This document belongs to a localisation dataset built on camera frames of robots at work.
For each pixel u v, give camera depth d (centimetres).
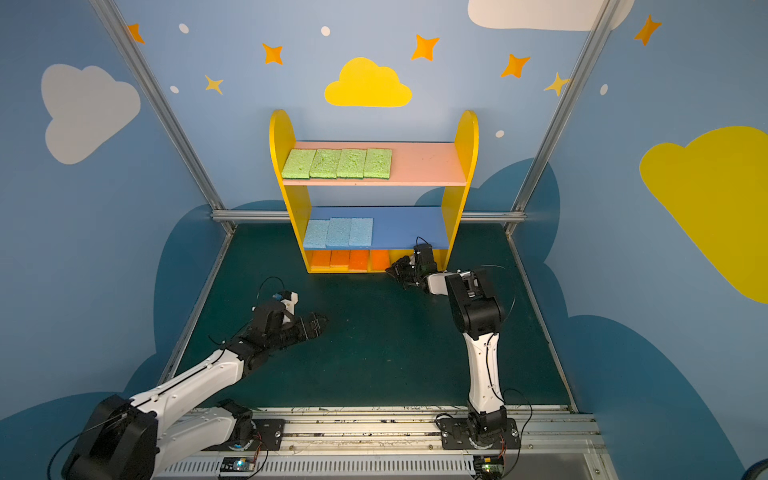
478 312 60
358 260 107
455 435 75
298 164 78
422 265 88
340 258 109
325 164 78
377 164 78
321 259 107
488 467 72
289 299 80
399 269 96
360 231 99
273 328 68
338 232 99
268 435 75
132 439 40
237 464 71
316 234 98
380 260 107
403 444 74
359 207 119
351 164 78
